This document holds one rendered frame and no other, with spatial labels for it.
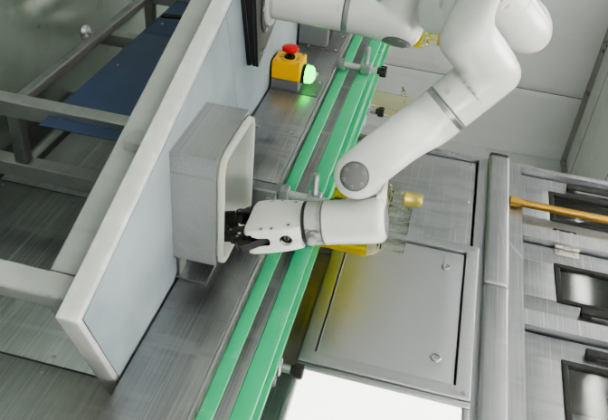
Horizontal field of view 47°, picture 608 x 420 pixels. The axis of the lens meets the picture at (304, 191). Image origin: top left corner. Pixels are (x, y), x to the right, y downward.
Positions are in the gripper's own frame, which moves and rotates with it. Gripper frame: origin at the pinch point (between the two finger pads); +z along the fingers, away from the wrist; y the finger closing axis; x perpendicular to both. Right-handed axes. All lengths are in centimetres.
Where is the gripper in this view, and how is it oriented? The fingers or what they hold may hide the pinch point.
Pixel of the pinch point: (223, 226)
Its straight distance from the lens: 122.9
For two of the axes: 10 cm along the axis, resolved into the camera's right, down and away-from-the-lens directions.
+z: -9.7, 0.5, 2.5
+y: 1.9, -5.4, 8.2
